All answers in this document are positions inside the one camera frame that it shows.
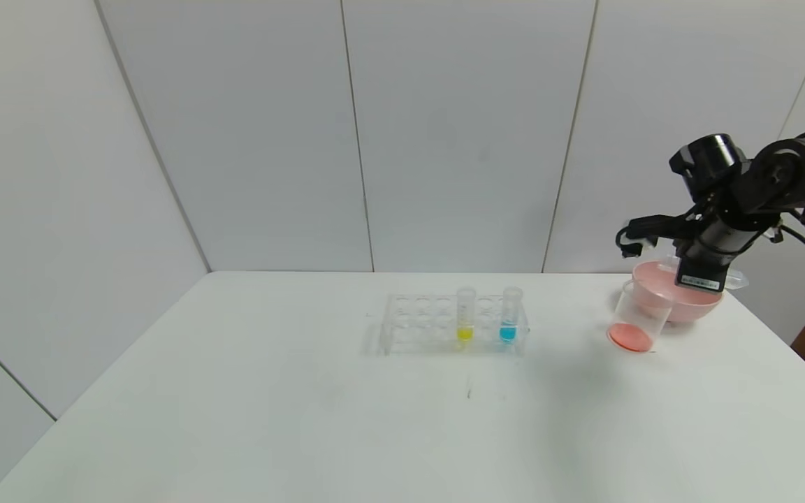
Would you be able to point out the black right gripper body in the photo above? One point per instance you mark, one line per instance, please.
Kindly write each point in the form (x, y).
(703, 276)

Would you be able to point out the test tube with red pigment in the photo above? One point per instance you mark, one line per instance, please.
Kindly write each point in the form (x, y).
(736, 279)

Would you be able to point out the test tube with yellow pigment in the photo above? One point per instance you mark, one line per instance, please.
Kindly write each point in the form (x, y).
(465, 334)

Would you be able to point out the test tube with blue pigment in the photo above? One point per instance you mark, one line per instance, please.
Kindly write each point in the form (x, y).
(507, 334)

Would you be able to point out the clear acrylic test tube rack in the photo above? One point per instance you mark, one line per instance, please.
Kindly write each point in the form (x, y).
(416, 328)

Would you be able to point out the pink bowl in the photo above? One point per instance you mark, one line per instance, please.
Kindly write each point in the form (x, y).
(689, 304)

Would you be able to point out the clear plastic measuring cup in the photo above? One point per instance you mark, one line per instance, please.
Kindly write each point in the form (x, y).
(629, 337)

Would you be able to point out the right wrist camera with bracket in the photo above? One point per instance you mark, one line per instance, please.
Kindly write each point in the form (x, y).
(654, 225)

